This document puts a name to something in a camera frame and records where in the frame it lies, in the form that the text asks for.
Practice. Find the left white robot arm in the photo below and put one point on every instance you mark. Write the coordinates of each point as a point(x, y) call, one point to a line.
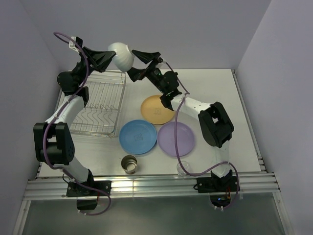
point(53, 142)

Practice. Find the white ceramic bowl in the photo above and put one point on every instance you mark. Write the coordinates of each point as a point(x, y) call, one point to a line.
point(123, 59)

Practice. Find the metal wire dish rack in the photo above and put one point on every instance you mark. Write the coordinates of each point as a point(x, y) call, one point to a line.
point(100, 116)

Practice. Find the purple plate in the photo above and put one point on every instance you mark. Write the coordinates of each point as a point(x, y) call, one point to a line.
point(185, 139)

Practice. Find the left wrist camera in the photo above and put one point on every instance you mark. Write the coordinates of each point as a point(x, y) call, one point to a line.
point(75, 43)

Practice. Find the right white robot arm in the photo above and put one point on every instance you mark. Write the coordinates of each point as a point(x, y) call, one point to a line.
point(216, 126)

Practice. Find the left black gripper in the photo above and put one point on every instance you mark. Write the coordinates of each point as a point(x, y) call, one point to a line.
point(99, 60)

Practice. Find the steel cup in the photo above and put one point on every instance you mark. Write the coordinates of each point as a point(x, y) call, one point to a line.
point(129, 164)

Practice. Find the orange plate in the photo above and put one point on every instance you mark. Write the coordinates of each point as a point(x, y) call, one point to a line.
point(154, 112)

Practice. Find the aluminium mounting rail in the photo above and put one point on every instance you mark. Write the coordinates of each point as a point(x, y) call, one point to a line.
point(132, 186)

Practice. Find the blue plate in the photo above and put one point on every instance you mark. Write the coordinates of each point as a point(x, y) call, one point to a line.
point(138, 137)

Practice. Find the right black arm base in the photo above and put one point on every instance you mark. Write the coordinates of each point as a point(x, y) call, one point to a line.
point(220, 189)

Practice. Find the clear glass cup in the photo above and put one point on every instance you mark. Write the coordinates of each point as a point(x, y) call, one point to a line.
point(183, 168)

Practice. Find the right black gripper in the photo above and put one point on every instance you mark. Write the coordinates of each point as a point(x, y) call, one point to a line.
point(136, 74)

